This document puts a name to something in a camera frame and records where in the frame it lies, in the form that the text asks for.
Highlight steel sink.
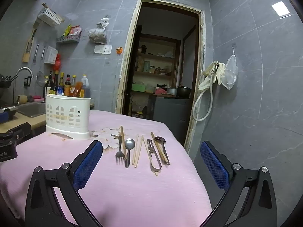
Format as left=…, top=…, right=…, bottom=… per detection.
left=16, top=102, right=46, bottom=118

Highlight shiny metal spoon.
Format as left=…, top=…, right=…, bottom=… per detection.
left=124, top=138, right=136, bottom=168

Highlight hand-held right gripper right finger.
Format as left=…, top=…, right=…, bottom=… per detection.
left=200, top=141, right=277, bottom=227

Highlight white wall box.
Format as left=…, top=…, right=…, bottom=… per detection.
left=44, top=45, right=59, bottom=64

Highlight dark metal spoon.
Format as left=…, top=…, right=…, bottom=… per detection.
left=154, top=136, right=171, bottom=165

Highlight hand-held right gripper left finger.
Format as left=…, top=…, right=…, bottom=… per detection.
left=25, top=140, right=103, bottom=227

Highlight black pot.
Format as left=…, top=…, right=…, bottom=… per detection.
left=177, top=85, right=192, bottom=98

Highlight metal fork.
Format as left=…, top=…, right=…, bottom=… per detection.
left=116, top=135, right=125, bottom=165

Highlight grey wall shelf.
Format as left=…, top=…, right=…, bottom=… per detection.
left=56, top=33, right=81, bottom=44

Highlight wooden door frame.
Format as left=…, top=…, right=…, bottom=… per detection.
left=115, top=0, right=204, bottom=155

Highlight white mesh bag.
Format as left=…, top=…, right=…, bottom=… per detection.
left=223, top=53, right=239, bottom=90

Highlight hanging clear plastic bag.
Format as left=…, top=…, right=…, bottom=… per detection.
left=88, top=16, right=110, bottom=45

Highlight row of sauce bottles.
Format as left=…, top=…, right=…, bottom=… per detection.
left=44, top=70, right=91, bottom=98

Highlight green box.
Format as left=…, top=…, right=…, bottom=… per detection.
left=132, top=83, right=146, bottom=93

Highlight white wall basket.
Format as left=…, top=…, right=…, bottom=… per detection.
left=37, top=8, right=65, bottom=27

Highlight white hose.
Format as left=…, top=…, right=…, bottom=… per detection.
left=192, top=63, right=219, bottom=121

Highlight metal mesh skimmer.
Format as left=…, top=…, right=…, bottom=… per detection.
left=35, top=46, right=46, bottom=88

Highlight metal faucet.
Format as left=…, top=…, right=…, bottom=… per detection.
left=12, top=67, right=34, bottom=104

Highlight cream rubber gloves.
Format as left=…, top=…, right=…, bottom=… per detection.
left=198, top=61, right=226, bottom=91

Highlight metal peeler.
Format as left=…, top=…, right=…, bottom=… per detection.
left=146, top=139, right=162, bottom=172

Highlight wooden pantry shelf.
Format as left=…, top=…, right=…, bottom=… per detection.
left=135, top=34, right=181, bottom=100

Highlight white plastic utensil holder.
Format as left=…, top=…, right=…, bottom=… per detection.
left=45, top=94, right=92, bottom=140

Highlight grey cabinet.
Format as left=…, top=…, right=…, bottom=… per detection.
left=148, top=95, right=192, bottom=145

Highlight white wall switch panel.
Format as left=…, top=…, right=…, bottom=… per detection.
left=93, top=45, right=112, bottom=54

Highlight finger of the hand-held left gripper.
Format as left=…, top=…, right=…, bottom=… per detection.
left=0, top=109, right=18, bottom=124
left=7, top=122, right=31, bottom=145

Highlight pink floral tablecloth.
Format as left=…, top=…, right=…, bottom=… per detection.
left=0, top=109, right=212, bottom=227

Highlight wooden stick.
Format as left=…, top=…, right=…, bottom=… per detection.
left=42, top=3, right=65, bottom=22

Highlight wooden wall knife rack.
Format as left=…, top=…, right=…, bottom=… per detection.
left=22, top=21, right=39, bottom=63

